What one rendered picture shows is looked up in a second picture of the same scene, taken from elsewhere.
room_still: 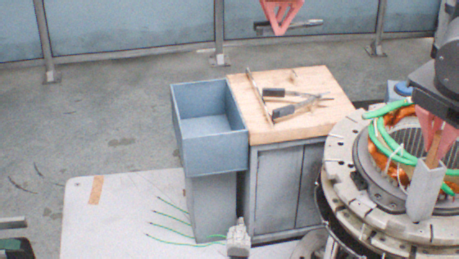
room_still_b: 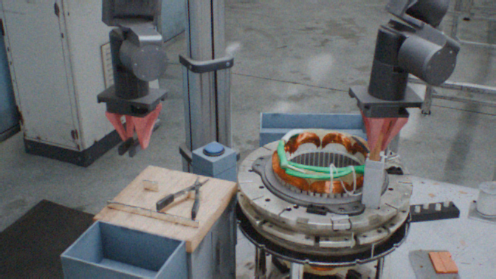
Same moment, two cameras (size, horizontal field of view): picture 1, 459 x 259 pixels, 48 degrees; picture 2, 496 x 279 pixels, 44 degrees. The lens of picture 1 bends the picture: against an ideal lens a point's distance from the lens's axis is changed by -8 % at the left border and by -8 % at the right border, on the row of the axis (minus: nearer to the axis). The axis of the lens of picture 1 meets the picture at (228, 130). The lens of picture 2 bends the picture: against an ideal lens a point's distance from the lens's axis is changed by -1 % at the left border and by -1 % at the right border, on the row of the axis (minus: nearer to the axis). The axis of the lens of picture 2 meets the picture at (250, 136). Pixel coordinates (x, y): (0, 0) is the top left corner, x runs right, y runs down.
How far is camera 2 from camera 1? 63 cm
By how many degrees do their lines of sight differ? 49
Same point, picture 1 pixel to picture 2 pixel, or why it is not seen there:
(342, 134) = (257, 193)
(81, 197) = not seen: outside the picture
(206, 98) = (88, 252)
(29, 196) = not seen: outside the picture
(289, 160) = (206, 251)
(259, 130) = (192, 235)
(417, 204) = (378, 193)
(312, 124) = (215, 206)
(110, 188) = not seen: outside the picture
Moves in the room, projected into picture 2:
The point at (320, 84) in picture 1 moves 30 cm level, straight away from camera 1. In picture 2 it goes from (171, 179) to (85, 131)
